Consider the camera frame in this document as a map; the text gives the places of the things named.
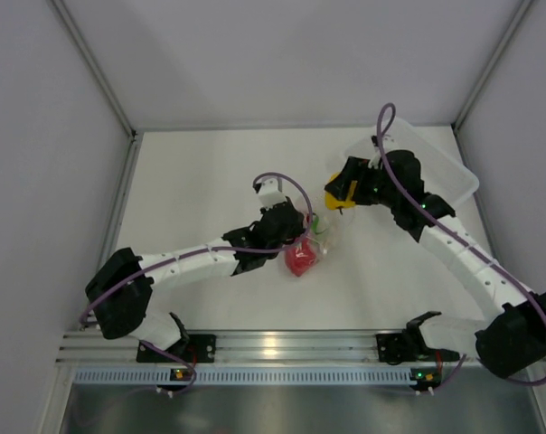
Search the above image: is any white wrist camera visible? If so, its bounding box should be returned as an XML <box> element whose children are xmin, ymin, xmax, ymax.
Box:
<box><xmin>371</xmin><ymin>135</ymin><xmax>399</xmax><ymax>156</ymax></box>
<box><xmin>253</xmin><ymin>177</ymin><xmax>286</xmax><ymax>209</ymax></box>

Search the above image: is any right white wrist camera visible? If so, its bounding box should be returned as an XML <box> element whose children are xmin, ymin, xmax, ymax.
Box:
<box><xmin>371</xmin><ymin>135</ymin><xmax>399</xmax><ymax>156</ymax></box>

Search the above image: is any purple cable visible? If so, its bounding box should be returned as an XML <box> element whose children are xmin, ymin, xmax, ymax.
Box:
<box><xmin>374</xmin><ymin>103</ymin><xmax>546</xmax><ymax>385</ymax></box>
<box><xmin>78</xmin><ymin>172</ymin><xmax>317</xmax><ymax>334</ymax></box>

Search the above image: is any yellow fake bell pepper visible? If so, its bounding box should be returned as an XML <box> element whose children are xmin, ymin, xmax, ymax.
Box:
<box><xmin>324</xmin><ymin>173</ymin><xmax>357</xmax><ymax>212</ymax></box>

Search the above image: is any clear zip top bag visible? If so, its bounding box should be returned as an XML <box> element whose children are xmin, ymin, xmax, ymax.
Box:
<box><xmin>294</xmin><ymin>193</ymin><xmax>355</xmax><ymax>278</ymax></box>

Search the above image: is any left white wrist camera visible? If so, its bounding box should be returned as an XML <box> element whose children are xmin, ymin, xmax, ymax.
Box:
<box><xmin>253</xmin><ymin>177</ymin><xmax>286</xmax><ymax>209</ymax></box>

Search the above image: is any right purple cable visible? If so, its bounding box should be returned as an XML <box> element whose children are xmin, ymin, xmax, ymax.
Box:
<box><xmin>374</xmin><ymin>103</ymin><xmax>546</xmax><ymax>385</ymax></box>

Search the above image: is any white slotted cable duct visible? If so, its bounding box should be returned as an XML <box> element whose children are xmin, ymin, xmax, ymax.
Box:
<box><xmin>74</xmin><ymin>366</ymin><xmax>426</xmax><ymax>386</ymax></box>

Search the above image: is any aluminium mounting rail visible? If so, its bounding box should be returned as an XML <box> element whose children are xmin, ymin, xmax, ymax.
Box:
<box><xmin>55</xmin><ymin>328</ymin><xmax>500</xmax><ymax>365</ymax></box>

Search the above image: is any red fake strawberry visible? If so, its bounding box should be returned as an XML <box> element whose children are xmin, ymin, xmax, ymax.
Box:
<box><xmin>284</xmin><ymin>240</ymin><xmax>319</xmax><ymax>277</ymax></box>

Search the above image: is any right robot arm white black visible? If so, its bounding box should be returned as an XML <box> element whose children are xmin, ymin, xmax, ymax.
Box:
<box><xmin>325</xmin><ymin>150</ymin><xmax>546</xmax><ymax>379</ymax></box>

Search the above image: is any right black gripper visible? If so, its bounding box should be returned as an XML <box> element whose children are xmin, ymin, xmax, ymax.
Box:
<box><xmin>327</xmin><ymin>156</ymin><xmax>400</xmax><ymax>209</ymax></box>

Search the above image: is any white plastic basket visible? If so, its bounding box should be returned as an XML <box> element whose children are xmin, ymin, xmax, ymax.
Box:
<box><xmin>327</xmin><ymin>118</ymin><xmax>479</xmax><ymax>209</ymax></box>

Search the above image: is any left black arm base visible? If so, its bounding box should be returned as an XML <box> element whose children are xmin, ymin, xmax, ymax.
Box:
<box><xmin>136</xmin><ymin>334</ymin><xmax>216</xmax><ymax>364</ymax></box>

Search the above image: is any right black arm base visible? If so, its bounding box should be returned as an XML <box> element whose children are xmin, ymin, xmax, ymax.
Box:
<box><xmin>375</xmin><ymin>332</ymin><xmax>418</xmax><ymax>365</ymax></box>

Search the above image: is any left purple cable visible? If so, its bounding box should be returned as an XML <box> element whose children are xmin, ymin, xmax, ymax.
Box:
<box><xmin>78</xmin><ymin>172</ymin><xmax>317</xmax><ymax>334</ymax></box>

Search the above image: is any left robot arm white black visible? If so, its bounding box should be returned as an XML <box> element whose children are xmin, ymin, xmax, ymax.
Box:
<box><xmin>85</xmin><ymin>200</ymin><xmax>306</xmax><ymax>361</ymax></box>

